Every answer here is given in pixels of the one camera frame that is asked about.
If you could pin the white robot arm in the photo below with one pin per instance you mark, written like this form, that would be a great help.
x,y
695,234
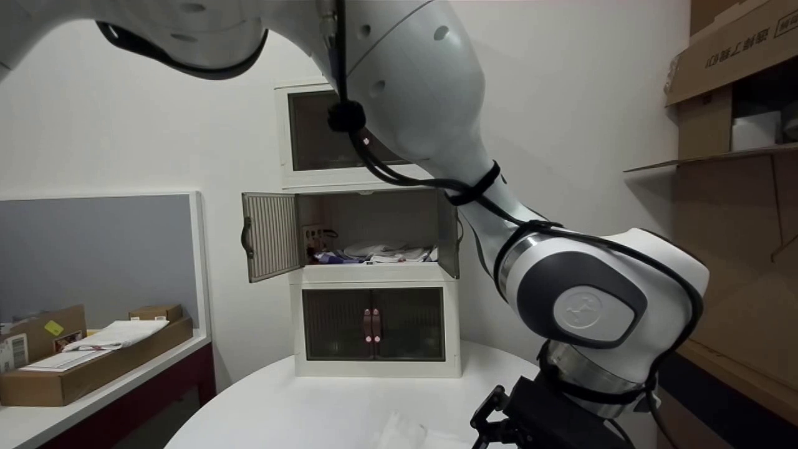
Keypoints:
x,y
609,306

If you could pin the blue checkered cloth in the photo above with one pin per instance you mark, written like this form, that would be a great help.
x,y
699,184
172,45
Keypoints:
x,y
372,254

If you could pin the white papers in tray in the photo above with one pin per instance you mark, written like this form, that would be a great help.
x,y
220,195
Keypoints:
x,y
104,341

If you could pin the open cabinet door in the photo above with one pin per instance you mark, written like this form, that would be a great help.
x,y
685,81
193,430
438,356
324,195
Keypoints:
x,y
271,234
447,238

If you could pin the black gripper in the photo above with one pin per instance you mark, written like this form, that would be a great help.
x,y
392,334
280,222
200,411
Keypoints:
x,y
532,415

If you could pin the open left cabinet door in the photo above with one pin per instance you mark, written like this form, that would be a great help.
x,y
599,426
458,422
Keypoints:
x,y
271,234

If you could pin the large cardboard box stack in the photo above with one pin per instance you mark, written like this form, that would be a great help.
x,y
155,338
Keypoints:
x,y
739,212

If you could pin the small cardboard box yellow sticker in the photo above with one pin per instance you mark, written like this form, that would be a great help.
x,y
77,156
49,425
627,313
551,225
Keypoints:
x,y
39,334

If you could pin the white stacked cabinet unit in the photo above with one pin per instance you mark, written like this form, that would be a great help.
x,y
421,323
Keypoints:
x,y
362,320

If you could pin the open right cabinet door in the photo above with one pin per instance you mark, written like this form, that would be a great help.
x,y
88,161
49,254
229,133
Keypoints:
x,y
447,238

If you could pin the flat cardboard tray box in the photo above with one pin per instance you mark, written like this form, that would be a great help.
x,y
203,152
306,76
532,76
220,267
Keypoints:
x,y
95,360

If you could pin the grey partition panel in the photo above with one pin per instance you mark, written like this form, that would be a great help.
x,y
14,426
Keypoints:
x,y
104,253

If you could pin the cardboard box on top shelf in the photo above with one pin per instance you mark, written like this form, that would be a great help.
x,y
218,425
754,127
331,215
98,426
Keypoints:
x,y
758,35

